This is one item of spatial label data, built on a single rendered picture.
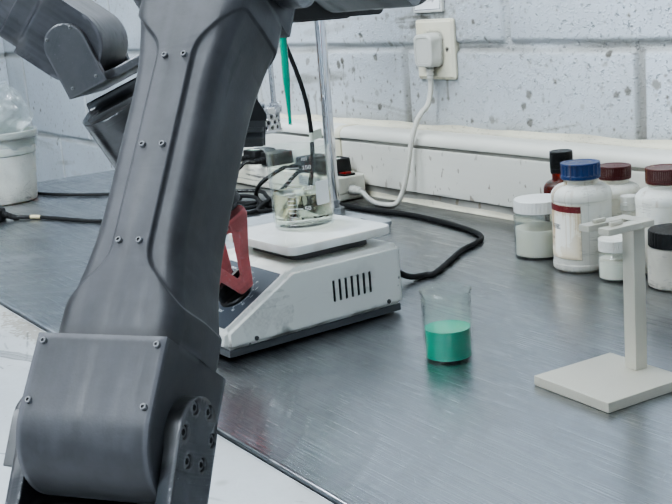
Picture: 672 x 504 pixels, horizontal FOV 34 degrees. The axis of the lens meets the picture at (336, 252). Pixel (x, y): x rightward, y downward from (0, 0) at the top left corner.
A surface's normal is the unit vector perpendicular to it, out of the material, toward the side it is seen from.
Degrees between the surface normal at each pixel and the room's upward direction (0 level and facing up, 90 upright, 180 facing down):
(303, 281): 90
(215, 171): 88
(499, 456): 0
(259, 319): 90
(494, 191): 90
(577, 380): 0
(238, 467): 0
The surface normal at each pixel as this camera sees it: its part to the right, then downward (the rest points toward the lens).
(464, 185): -0.83, 0.18
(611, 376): -0.08, -0.97
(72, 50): -0.13, 0.23
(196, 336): 0.92, -0.02
